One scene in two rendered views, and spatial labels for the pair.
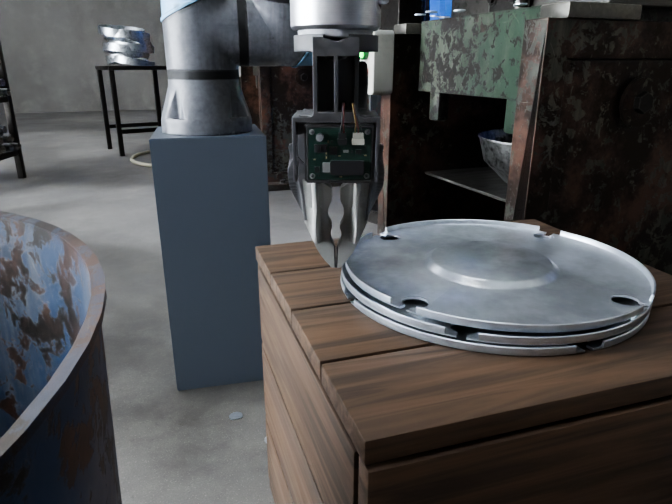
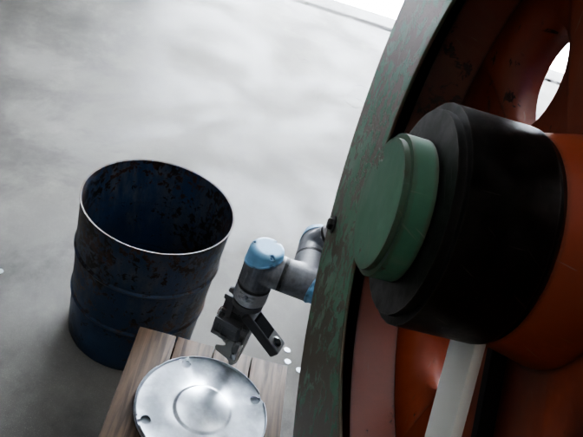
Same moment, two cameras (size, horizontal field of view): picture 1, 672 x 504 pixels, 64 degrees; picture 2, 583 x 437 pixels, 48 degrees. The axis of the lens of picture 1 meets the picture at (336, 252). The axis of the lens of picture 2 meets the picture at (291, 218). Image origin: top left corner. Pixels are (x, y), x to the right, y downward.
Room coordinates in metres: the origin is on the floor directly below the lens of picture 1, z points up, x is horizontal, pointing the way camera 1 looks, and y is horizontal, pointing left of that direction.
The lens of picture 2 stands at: (0.70, -1.06, 1.55)
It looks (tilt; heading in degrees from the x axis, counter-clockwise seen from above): 34 degrees down; 100
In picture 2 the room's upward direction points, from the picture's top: 21 degrees clockwise
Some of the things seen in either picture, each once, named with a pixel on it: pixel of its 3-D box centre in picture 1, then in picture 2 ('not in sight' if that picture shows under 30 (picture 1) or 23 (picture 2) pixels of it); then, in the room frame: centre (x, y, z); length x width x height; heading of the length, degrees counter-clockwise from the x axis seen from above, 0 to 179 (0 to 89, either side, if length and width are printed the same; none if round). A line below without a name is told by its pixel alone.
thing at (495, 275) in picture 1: (489, 262); (202, 408); (0.51, -0.15, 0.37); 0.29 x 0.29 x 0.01
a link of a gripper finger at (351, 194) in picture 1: (352, 227); (225, 351); (0.48, -0.02, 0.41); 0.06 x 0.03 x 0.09; 0
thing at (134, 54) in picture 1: (135, 89); not in sight; (3.72, 1.33, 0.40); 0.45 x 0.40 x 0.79; 33
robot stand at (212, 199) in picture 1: (217, 253); not in sight; (0.94, 0.22, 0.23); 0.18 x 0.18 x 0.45; 13
